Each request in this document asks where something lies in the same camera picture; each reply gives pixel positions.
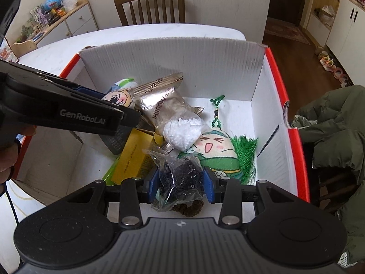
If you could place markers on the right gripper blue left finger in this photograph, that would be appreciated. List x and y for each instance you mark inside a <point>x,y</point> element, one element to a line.
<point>133,192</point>

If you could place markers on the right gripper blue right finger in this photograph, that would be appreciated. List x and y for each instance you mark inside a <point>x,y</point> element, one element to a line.
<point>228,193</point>

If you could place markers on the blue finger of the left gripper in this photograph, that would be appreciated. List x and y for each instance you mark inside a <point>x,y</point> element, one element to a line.
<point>90,92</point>

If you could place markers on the green cartoon plush keychain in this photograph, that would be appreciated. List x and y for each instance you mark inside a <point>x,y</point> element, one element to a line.
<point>228,157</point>

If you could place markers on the black beads plastic bag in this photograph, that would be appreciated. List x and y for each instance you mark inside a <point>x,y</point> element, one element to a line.
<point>180,183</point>

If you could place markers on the yellow rectangular box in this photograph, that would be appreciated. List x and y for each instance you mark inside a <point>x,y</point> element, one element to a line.
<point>134,162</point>

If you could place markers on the silver foil snack bag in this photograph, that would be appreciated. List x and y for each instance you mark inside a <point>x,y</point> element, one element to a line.
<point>159,100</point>

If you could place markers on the white beads plastic bag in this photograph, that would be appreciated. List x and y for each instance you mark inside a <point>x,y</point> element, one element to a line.
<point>182,133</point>

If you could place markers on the blue white tissue pack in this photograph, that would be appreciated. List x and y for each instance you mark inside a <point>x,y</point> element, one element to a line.
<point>127,83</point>

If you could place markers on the green cylindrical tube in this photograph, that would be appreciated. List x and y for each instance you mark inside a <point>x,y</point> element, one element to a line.
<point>109,174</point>

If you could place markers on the person's left hand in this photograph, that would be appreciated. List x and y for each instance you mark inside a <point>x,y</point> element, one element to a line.
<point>10,154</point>

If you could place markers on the red white snack bag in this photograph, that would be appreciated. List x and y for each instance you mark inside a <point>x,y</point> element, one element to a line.
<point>6,53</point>

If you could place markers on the small wooden child chair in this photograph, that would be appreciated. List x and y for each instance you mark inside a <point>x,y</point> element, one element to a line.
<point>23,48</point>

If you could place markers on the white wooden cabinet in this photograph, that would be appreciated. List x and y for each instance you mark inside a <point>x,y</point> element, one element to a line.
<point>78,21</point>

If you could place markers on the red white cardboard box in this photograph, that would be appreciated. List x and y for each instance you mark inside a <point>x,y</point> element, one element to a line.
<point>53,163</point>

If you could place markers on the blue globe toy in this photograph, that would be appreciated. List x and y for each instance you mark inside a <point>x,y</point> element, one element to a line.
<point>51,4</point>

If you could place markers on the olive green jacket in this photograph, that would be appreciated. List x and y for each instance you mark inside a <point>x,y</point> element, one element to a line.
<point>332,134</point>

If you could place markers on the brown wooden chair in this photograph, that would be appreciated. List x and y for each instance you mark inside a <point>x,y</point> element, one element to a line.
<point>139,12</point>

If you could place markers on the white wardrobe cabinet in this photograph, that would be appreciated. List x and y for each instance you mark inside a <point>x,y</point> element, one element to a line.
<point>344,37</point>

